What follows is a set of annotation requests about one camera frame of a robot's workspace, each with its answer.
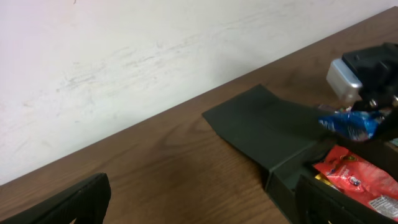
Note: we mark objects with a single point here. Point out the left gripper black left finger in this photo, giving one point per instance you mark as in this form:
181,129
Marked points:
83,203

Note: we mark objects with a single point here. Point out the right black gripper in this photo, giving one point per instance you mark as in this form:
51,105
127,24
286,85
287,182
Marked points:
376,68

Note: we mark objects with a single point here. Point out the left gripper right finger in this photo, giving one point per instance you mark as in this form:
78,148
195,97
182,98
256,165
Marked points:
317,202

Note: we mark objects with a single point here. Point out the yellow snack bag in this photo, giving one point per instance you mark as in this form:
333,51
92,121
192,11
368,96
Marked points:
326,182

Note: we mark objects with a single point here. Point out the blue Oreo cookie pack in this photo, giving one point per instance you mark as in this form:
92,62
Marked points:
353,125

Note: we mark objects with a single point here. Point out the red snack bag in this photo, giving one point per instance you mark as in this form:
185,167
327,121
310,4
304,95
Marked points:
360,180

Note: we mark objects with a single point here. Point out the black box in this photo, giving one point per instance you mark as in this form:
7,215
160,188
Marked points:
285,140

